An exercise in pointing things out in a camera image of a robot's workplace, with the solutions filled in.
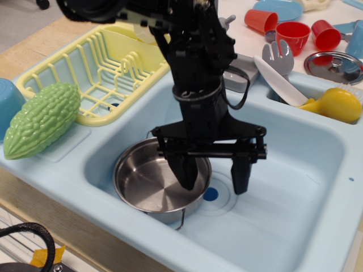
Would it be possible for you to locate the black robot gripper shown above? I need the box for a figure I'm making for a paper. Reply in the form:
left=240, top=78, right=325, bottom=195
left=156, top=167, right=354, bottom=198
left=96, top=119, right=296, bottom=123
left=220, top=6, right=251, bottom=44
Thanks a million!
left=151, top=87, right=268, bottom=196

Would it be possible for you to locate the small stainless steel pot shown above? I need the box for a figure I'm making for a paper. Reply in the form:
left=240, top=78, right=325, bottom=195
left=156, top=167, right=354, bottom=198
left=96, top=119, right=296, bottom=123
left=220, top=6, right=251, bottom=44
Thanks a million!
left=113, top=137, right=212, bottom=230

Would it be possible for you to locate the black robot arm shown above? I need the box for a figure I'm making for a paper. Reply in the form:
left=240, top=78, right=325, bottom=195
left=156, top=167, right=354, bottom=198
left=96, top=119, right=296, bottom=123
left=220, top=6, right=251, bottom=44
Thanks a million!
left=58, top=1, right=267, bottom=194

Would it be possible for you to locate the light blue toy sink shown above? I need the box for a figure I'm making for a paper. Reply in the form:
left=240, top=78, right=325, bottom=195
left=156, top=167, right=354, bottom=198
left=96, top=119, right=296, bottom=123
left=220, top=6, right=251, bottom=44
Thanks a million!
left=1, top=74, right=362, bottom=271

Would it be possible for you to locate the pale yellow drying rack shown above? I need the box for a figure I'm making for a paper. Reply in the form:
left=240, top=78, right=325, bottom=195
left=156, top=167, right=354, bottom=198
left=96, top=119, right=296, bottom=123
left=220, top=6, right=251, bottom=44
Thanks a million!
left=16, top=23, right=170, bottom=126

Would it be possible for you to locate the stainless steel pot lid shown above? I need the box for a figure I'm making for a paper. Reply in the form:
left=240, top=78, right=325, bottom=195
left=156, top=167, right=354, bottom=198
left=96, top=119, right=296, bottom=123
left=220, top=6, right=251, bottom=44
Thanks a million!
left=304, top=51, right=362, bottom=85

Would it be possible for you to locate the white plastic knife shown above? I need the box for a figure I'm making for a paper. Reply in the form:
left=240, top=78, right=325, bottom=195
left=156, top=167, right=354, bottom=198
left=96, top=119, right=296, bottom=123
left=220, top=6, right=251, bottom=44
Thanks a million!
left=253, top=56, right=308, bottom=107

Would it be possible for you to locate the grey toy faucet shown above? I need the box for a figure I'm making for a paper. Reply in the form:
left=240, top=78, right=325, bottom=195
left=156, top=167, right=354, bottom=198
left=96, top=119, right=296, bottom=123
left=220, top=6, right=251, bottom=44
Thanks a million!
left=213, top=15, right=259, bottom=94

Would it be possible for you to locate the grey plastic fork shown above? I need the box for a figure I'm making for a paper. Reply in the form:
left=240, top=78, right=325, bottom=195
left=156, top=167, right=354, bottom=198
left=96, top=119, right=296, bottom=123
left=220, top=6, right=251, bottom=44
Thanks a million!
left=261, top=40, right=294, bottom=81

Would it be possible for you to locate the small grey cap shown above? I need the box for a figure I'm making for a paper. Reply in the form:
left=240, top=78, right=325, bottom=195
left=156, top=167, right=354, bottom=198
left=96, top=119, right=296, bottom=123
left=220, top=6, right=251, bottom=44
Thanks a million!
left=264, top=30, right=276, bottom=43

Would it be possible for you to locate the yellow dish brush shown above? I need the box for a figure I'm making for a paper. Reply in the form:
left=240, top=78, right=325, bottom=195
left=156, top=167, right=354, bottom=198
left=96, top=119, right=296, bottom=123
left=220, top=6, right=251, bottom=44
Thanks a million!
left=298, top=84, right=362, bottom=124

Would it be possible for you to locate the cream plastic jug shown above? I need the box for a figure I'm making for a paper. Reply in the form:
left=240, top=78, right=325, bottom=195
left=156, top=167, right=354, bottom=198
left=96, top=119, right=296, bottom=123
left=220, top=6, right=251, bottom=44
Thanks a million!
left=133, top=24, right=157, bottom=45

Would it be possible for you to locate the red plastic cup lying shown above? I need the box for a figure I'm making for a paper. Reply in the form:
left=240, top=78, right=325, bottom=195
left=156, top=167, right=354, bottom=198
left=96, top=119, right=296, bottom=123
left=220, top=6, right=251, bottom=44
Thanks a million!
left=244, top=9, right=278, bottom=34

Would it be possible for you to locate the red plastic cup upright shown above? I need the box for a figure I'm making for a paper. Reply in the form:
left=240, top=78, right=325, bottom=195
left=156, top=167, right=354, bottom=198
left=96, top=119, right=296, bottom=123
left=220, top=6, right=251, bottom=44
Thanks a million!
left=276, top=21, right=311, bottom=57

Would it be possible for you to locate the red plastic cup right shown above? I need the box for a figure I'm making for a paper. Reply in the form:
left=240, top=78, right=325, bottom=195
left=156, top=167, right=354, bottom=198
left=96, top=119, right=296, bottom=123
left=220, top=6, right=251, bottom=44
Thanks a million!
left=311, top=20, right=341, bottom=51

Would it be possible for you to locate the blue plastic plate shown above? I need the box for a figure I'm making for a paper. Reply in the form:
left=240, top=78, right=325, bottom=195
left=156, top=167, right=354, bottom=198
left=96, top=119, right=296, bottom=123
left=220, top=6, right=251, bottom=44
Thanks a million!
left=253, top=0, right=304, bottom=23

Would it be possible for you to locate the green toy bitter melon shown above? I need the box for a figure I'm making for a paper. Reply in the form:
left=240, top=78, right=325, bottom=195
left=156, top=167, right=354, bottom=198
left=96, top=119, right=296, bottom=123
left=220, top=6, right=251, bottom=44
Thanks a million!
left=3, top=82, right=81, bottom=160

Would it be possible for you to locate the blue plastic cup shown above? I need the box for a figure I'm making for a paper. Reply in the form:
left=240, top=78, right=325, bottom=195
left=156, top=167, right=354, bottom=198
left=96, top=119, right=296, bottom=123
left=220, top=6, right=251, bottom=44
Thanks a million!
left=345, top=20, right=363, bottom=59

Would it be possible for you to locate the cream plastic toy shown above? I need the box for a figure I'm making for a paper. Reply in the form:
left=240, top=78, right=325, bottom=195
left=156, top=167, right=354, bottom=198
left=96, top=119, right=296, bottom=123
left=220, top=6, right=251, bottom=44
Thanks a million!
left=298, top=0, right=331, bottom=12

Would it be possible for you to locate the blue plastic utensil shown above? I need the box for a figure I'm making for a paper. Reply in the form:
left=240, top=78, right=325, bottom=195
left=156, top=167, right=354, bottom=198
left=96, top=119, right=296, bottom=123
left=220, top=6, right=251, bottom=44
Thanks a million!
left=333, top=20, right=359, bottom=33

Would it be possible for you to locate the orange tape piece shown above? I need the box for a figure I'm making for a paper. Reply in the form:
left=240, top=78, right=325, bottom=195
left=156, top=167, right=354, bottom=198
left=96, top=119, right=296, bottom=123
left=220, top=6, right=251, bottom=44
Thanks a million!
left=29, top=246, right=66, bottom=268

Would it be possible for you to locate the blue plastic bowl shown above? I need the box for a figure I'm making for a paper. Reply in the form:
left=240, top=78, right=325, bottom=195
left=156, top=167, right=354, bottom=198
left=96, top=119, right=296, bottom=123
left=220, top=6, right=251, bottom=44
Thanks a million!
left=1, top=78, right=26, bottom=142

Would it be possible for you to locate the black chair caster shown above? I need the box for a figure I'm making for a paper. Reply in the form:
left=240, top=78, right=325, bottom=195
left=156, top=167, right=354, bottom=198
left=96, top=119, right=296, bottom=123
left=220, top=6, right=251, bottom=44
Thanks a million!
left=36, top=0, right=50, bottom=10

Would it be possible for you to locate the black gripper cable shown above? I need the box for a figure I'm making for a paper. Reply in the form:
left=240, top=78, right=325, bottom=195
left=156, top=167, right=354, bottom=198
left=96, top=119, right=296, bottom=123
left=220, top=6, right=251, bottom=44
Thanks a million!
left=222, top=67, right=251, bottom=111

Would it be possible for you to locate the black braided cable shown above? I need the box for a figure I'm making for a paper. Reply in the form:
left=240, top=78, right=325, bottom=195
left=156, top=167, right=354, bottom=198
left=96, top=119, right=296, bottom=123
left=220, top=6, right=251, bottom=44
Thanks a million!
left=0, top=222, right=56, bottom=272

